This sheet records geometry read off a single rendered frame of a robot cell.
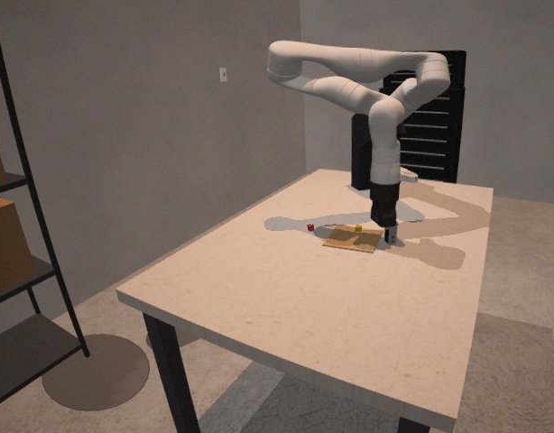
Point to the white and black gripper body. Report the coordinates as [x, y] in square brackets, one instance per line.
[384, 191]

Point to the orange square mat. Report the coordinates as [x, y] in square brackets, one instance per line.
[345, 237]

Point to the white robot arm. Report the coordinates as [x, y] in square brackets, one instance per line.
[364, 66]

